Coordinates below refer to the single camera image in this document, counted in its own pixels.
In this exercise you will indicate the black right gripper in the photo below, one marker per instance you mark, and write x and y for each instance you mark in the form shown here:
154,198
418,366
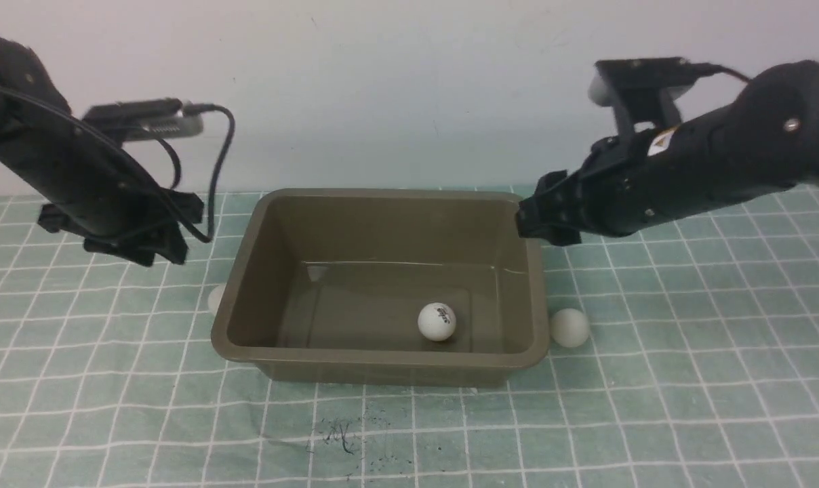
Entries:
600,198

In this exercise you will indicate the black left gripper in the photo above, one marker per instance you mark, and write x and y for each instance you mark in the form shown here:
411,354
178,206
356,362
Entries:
112,219

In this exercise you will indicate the white ball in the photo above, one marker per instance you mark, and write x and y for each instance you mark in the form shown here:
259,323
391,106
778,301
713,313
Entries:
570,328
214,298
437,322

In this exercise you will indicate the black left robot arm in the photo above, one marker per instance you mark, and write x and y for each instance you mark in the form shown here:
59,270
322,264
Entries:
41,138

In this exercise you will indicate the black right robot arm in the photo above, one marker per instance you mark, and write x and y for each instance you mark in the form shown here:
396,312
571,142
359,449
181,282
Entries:
691,138

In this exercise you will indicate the green checkered tablecloth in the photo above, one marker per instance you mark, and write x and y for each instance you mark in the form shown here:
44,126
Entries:
702,370

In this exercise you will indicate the olive green plastic bin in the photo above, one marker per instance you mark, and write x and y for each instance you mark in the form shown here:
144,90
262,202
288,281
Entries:
328,283

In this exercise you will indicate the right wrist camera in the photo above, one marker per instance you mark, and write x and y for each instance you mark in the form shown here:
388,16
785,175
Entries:
641,91

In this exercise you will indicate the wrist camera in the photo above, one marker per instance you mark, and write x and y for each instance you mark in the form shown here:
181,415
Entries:
144,120
641,91

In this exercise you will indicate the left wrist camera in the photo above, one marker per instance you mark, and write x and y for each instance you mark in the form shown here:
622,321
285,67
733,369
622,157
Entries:
144,120

